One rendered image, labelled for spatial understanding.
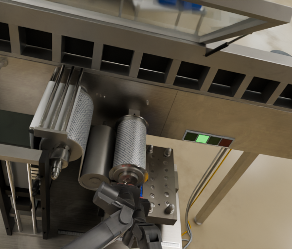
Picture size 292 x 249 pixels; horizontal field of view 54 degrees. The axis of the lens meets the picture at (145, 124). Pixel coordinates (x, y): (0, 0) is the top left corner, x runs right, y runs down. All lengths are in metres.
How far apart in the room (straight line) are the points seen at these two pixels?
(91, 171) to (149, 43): 0.52
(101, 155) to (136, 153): 0.15
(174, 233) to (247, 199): 1.60
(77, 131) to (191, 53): 0.51
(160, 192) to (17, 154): 0.71
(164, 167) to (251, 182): 1.77
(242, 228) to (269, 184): 0.66
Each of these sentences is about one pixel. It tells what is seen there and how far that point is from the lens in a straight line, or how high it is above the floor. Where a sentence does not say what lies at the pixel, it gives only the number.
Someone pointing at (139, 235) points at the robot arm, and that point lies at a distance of 1.06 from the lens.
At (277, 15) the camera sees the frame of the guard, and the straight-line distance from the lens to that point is 0.66.
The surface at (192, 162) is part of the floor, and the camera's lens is 2.93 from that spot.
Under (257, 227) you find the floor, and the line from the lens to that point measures 2.85.
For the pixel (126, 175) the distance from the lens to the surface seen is 1.06.
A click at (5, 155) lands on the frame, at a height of 1.44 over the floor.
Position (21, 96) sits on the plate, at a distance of 1.37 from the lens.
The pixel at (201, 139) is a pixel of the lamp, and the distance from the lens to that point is 1.44.
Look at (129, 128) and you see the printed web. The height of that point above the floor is 1.31.
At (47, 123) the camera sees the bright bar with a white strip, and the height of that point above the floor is 1.44.
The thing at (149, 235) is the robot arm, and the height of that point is 1.21.
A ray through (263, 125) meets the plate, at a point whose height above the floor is 1.34.
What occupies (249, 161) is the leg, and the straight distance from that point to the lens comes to 1.93.
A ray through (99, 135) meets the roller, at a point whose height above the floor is 1.23.
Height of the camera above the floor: 2.15
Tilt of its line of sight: 44 degrees down
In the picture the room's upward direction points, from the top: 18 degrees clockwise
